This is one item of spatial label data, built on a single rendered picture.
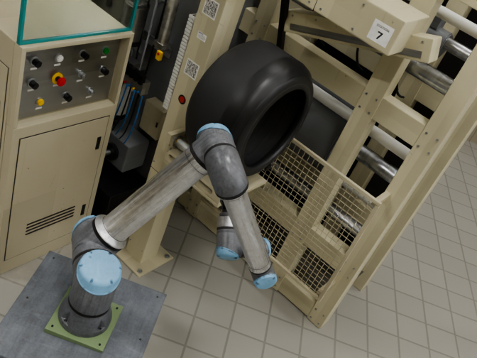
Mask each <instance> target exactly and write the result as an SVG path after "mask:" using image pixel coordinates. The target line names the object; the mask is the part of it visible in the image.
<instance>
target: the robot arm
mask: <svg viewBox="0 0 477 358"><path fill-rule="evenodd" d="M206 174H208V175H209V179H210V180H211V183H212V186H213V188H214V191H215V194H216V196H217V197H218V198H219V199H220V203H221V206H222V212H221V213H219V217H217V220H216V256H217V257H218V258H220V259H223V260H230V261H236V260H238V259H239V258H246V261H247V264H248V268H249V271H250V272H251V275H252V278H253V283H254V284H255V287H256V288H258V289H267V288H270V287H272V286H274V285H275V283H276V282H277V275H276V274H275V271H274V268H273V265H272V262H271V260H270V253H271V248H270V242H269V241H268V240H267V239H266V238H262V235H261V231H260V229H259V226H258V223H257V220H256V216H255V214H254V211H253V208H252V206H251V202H250V200H249V197H248V193H247V190H248V179H247V177H246V173H245V170H244V168H243V164H242V162H241V159H240V156H239V153H238V151H237V149H236V146H235V143H234V139H233V136H232V135H231V133H230V131H229V130H228V128H227V127H225V126H224V125H222V124H218V123H216V124H214V123H210V124H206V125H204V126H203V127H201V128H200V129H199V131H198V132H197V140H196V141H195V142H193V143H192V144H191V145H190V146H189V148H187V149H186V150H185V151H183V152H182V153H181V154H180V155H179V156H178V157H177V158H175V159H174V160H173V161H172V162H170V163H169V164H168V165H167V166H165V167H164V169H162V170H161V171H160V172H158V173H157V174H156V175H154V176H153V177H152V178H151V179H150V180H149V181H148V182H147V183H145V184H144V185H143V186H141V187H140V188H139V189H138V190H137V191H135V193H133V194H132V195H131V196H129V197H128V198H127V199H126V200H124V201H123V202H122V203H121V204H120V205H119V206H118V207H116V208H115V209H114V210H112V211H111V212H110V213H109V214H108V215H97V216H94V215H90V216H87V217H84V218H82V219H81V220H79V221H78V223H76V225H75V226H74V228H73V230H72V273H73V280H72V287H71V290H70V294H69V295H68V296H67V297H66V298H65V299H64V300H63V301H62V302H61V304H60V307H59V310H58V320H59V322H60V324H61V325H62V327H63V328H64V329H65V330H66V331H67V332H69V333H70V334H72V335H74V336H77V337H84V338H89V337H96V336H98V335H100V334H102V333H103V332H105V331H106V330H107V328H108V327H109V325H110V322H111V319H112V311H111V303H112V300H113V299H114V295H115V293H116V289H117V287H118V285H119V283H120V280H121V273H122V267H121V263H120V261H119V260H118V259H117V258H116V257H115V255H116V254H117V253H118V252H119V251H121V250H122V249H123V248H124V247H125V245H126V239H127V238H128V237H129V236H131V235H132V234H133V233H134V232H135V231H137V230H138V229H139V228H141V227H142V226H143V225H144V224H145V223H146V222H148V221H149V220H150V219H152V218H153V217H154V216H156V215H157V214H158V213H159V212H160V211H161V210H163V209H164V208H165V207H167V206H168V205H169V204H170V203H171V202H173V201H174V200H175V199H177V198H178V197H179V196H181V194H183V193H184V192H185V191H186V190H188V189H189V188H190V187H192V186H193V185H194V184H195V183H196V182H198V181H199V180H200V179H202V178H203V177H204V176H205V175H206Z"/></svg>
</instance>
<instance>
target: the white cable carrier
mask: <svg viewBox="0 0 477 358"><path fill-rule="evenodd" d="M196 15H197V14H190V15H189V18H188V21H187V25H186V28H185V32H184V35H183V37H184V38H182V41H181V44H180V49H179V51H178V54H177V58H176V59H177V60H176V61H175V62H176V63H175V66H174V69H173V73H172V76H171V78H170V82H169V85H168V86H169V87H168V90H167V93H166V96H165V100H164V102H163V107H164V108H165V109H167V110H168V107H169V105H170V100H171V98H172V94H173V91H174V88H175V84H176V82H177V77H178V75H179V71H180V68H181V64H182V61H183V58H184V55H185V51H186V48H187V44H188V41H189V39H190V34H191V32H192V27H193V25H194V20H195V18H196V17H194V16H196ZM188 36H189V37H188Z"/></svg>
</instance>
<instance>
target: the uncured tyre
mask: <svg viewBox="0 0 477 358"><path fill-rule="evenodd" d="M313 93H314V89H313V84H312V76H311V73H310V71H309V70H308V69H307V68H306V67H305V65H304V64H303V63H301V62H300V61H299V60H297V59H296V58H294V57H292V56H291V55H290V54H288V53H286V52H285V51H284V50H282V49H281V48H279V47H278V46H276V45H275V44H273V43H271V42H268V41H265V40H251V41H248V42H245V43H242V44H239V45H236V46H234V47H233V48H231V49H229V50H228V51H226V52H225V53H224V54H223V55H221V56H220V57H219V58H218V59H217V60H216V61H215V62H214V63H213V64H212V65H211V66H210V67H209V68H208V70H207V71H206V72H205V73H204V74H203V76H202V78H201V79H200V81H199V82H198V84H197V86H196V87H195V89H194V92H193V93H192V96H191V97H190V101H189V104H188V106H187V111H186V117H185V131H186V137H187V140H188V142H189V143H190V145H191V144H192V143H193V142H195V141H196V140H197V132H198V131H199V129H200V128H201V127H203V126H204V125H206V124H210V123H214V124H216V123H218V124H222V125H224V126H225V127H227V128H228V130H229V131H230V133H231V135H232V136H233V139H234V143H235V146H236V149H237V151H238V154H239V156H240V159H241V162H242V164H243V168H244V170H245V173H246V176H250V175H254V174H256V173H258V172H260V171H261V170H263V169H264V168H266V167H267V166H269V165H270V164H271V163H272V162H273V161H274V160H275V159H276V158H277V157H278V156H279V155H280V154H281V153H282V152H283V151H284V150H285V149H286V148H287V146H288V145H289V144H290V142H291V141H292V140H293V139H294V137H295V136H296V134H297V132H298V131H299V130H300V128H301V126H302V124H303V122H304V121H305V119H306V117H307V114H308V112H309V109H310V107H311V104H312V99H313Z"/></svg>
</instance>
